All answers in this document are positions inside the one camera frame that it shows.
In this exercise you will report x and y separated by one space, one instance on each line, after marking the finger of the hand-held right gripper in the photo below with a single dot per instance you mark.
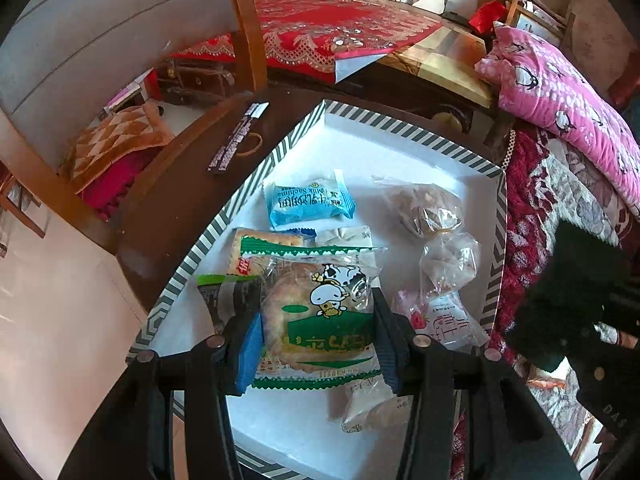
560 285

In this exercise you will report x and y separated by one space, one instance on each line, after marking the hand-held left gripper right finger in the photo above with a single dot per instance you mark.
387 355

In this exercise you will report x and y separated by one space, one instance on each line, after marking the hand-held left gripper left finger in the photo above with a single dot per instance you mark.
250 355

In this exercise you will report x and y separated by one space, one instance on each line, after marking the small dark green snack packet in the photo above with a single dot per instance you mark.
225 295

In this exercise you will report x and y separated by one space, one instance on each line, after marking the pink white snack packet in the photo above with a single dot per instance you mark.
442 320

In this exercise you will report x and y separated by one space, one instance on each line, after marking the green cartoon cow pastry packet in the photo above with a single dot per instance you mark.
320 320

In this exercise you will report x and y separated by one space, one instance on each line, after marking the small clear bag of nuts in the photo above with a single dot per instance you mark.
450 260

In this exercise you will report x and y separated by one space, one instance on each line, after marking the orange cracker packet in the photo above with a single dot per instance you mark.
255 241

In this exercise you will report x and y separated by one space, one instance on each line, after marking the large clear bag of nuts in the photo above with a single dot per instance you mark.
425 205

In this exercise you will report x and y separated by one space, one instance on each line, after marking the light blue snack packet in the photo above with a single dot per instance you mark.
310 200

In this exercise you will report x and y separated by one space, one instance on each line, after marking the striped rim white tray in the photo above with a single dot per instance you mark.
360 150

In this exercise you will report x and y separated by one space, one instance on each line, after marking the translucent white pastry packet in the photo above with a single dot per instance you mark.
365 405

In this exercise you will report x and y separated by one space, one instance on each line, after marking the floral plush blanket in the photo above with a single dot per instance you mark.
540 200

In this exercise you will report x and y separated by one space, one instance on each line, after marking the white leaf print snack packet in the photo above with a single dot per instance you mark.
347 237

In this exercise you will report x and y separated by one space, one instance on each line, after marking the pink penguin print pillow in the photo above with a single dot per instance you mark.
565 95

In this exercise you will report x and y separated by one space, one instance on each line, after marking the brown rubber band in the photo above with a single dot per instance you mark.
252 146

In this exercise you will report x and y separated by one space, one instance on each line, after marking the magenta seat cushion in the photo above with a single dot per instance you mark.
110 185

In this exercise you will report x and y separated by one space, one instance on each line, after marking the dark wooden side table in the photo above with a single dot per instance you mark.
450 60

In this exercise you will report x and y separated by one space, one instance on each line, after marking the brown checkered seat cushion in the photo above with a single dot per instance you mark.
120 132

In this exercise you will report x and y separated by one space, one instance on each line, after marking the wooden rack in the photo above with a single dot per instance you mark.
537 10

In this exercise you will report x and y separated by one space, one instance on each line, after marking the dark brown suitcase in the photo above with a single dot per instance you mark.
200 80

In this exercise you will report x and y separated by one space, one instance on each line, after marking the red patterned tablecloth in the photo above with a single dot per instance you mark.
310 25

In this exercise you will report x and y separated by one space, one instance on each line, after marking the wooden chair with grey backrest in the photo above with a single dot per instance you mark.
100 25

